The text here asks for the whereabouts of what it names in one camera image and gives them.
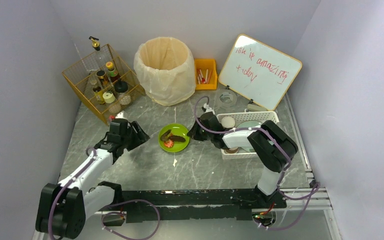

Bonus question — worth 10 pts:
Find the white mug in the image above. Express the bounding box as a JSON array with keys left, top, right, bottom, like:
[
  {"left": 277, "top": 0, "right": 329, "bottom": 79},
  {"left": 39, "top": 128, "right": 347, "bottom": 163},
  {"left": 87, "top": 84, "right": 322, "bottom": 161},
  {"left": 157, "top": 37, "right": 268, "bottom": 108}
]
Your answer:
[{"left": 220, "top": 116, "right": 236, "bottom": 129}]

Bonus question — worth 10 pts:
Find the green plate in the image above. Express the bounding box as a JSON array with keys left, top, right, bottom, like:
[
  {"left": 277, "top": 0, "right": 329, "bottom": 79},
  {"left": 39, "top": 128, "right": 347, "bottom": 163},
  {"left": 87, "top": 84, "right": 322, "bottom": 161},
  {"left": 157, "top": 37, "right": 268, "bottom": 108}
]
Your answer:
[{"left": 157, "top": 123, "right": 190, "bottom": 153}]

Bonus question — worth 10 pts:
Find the steel lined mug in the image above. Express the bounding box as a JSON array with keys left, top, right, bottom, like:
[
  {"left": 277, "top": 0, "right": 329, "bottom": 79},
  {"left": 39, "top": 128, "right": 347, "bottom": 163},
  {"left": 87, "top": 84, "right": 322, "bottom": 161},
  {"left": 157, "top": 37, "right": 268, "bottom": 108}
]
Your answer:
[{"left": 224, "top": 147, "right": 239, "bottom": 154}]

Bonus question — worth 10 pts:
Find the small yellow label bottle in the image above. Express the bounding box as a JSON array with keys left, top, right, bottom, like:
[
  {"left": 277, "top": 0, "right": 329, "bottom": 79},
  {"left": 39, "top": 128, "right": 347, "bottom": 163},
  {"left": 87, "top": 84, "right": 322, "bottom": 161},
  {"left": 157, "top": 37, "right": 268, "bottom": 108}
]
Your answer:
[{"left": 92, "top": 85, "right": 106, "bottom": 105}]

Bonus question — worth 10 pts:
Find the black lid shaker jar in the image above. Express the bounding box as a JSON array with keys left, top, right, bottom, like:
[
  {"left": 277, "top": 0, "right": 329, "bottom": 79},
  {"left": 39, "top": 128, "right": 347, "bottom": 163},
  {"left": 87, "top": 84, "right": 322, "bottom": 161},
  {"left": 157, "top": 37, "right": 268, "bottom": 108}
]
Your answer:
[{"left": 114, "top": 80, "right": 132, "bottom": 106}]

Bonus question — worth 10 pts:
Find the white plastic basket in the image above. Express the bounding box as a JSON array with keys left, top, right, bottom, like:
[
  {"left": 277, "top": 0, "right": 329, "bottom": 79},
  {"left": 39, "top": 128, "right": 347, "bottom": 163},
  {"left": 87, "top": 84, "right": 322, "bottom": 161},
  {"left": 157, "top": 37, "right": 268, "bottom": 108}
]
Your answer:
[{"left": 216, "top": 111, "right": 280, "bottom": 160}]

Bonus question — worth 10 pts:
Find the tall yellow label spice jar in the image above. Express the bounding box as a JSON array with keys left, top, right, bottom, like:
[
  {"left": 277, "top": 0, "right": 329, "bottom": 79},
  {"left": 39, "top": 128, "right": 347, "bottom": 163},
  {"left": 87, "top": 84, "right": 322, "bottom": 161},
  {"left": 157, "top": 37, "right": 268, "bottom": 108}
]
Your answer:
[{"left": 95, "top": 70, "right": 110, "bottom": 89}]

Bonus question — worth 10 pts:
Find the clear oil dispenser bottle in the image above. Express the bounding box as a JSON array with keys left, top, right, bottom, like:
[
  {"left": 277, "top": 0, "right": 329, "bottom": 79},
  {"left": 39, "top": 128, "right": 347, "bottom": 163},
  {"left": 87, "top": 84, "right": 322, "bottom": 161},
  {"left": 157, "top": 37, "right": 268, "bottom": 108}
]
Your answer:
[{"left": 88, "top": 36, "right": 108, "bottom": 73}]

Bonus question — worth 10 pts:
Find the light blue flower plate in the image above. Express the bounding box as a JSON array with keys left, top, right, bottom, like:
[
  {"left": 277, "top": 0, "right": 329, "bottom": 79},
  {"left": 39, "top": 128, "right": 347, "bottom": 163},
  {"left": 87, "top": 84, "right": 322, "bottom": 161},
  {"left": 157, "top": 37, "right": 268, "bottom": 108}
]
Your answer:
[{"left": 237, "top": 120, "right": 263, "bottom": 153}]

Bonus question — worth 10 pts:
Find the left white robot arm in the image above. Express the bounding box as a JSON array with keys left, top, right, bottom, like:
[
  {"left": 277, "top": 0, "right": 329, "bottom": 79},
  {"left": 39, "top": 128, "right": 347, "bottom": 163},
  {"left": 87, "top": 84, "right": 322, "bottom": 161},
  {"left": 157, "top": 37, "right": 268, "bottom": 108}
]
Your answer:
[{"left": 35, "top": 118, "right": 150, "bottom": 240}]

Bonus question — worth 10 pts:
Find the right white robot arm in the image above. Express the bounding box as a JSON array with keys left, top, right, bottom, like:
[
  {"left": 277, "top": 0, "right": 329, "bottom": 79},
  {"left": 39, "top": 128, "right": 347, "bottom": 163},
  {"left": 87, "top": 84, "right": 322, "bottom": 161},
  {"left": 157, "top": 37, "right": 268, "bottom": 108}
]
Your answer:
[{"left": 187, "top": 111, "right": 299, "bottom": 202}]

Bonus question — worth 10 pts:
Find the dark sea cucumber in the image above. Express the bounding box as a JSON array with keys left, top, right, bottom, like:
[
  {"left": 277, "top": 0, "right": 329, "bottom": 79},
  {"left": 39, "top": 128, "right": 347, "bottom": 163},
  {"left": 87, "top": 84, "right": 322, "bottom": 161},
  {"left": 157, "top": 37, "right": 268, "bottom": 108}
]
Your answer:
[{"left": 168, "top": 135, "right": 186, "bottom": 143}]

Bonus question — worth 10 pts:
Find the red marker pen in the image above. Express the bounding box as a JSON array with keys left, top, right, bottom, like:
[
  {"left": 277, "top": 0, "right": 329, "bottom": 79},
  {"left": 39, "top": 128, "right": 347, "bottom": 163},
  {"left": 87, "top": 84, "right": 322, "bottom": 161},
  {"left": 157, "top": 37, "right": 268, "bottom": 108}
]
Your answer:
[{"left": 198, "top": 68, "right": 206, "bottom": 84}]

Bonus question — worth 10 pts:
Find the yellow plastic bin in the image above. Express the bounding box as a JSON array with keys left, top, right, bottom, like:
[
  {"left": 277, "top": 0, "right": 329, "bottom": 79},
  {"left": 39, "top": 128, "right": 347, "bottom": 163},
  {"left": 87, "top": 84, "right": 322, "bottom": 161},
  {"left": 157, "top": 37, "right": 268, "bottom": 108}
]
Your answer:
[{"left": 194, "top": 58, "right": 218, "bottom": 91}]

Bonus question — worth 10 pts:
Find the whiteboard with red writing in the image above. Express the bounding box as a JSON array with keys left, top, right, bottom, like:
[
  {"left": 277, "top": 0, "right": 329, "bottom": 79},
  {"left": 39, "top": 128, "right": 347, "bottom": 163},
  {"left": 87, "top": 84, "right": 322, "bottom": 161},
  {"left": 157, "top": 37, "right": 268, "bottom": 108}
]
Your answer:
[{"left": 218, "top": 34, "right": 303, "bottom": 111}]

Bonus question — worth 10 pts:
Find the trash bin with bag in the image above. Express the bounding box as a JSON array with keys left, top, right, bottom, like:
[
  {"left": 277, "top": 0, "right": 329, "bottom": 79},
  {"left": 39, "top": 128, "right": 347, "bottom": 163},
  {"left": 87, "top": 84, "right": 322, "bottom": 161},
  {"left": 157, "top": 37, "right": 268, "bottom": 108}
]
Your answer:
[{"left": 133, "top": 37, "right": 197, "bottom": 106}]

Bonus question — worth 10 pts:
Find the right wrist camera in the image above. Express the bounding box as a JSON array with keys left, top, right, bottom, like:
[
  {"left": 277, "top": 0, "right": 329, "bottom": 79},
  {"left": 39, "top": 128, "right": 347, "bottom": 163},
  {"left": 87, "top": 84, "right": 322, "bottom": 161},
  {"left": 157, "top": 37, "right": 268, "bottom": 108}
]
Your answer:
[{"left": 201, "top": 103, "right": 215, "bottom": 115}]

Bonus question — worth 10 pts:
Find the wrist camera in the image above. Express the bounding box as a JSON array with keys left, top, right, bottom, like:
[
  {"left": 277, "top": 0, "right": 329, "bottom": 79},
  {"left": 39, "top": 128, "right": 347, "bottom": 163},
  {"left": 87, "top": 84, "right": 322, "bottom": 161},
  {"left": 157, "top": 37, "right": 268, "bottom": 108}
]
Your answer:
[
  {"left": 201, "top": 103, "right": 215, "bottom": 115},
  {"left": 108, "top": 111, "right": 127, "bottom": 122}
]

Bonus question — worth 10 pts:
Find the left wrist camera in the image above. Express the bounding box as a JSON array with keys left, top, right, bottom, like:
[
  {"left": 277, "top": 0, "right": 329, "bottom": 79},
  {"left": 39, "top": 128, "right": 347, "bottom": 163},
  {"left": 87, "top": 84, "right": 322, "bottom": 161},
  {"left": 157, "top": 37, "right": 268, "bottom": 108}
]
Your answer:
[{"left": 108, "top": 111, "right": 127, "bottom": 122}]

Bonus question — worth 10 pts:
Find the yellow wire basket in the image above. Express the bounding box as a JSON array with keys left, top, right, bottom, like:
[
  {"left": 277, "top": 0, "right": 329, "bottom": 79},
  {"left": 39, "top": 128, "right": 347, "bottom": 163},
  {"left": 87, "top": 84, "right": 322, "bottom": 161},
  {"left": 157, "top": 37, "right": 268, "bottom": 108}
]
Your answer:
[{"left": 62, "top": 44, "right": 145, "bottom": 125}]

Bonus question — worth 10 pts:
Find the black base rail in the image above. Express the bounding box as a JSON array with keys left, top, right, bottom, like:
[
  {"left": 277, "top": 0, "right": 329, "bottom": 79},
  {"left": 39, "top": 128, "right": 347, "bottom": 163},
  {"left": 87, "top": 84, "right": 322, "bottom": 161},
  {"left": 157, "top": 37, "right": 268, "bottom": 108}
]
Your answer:
[{"left": 89, "top": 180, "right": 287, "bottom": 228}]

